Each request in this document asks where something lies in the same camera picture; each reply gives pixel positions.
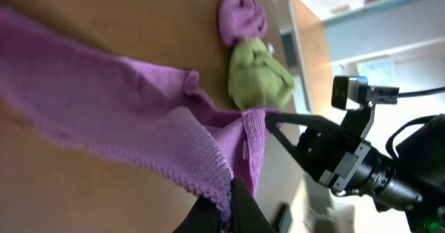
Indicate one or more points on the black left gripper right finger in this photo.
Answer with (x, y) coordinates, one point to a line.
(246, 214)

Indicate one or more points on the pink purple cloth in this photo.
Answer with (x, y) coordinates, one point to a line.
(147, 115)

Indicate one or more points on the crumpled green cloth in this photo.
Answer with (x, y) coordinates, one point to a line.
(256, 78)

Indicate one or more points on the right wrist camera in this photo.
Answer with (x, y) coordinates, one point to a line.
(355, 93)

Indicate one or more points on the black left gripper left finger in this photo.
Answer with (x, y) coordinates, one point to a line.
(204, 217)

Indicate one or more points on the wooden side cabinet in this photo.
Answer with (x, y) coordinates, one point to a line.
(310, 43)

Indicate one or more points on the crumpled purple cloth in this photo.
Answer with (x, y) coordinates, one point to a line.
(240, 19)

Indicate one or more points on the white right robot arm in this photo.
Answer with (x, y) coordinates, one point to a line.
(408, 178)

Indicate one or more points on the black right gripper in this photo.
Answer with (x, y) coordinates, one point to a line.
(332, 158)

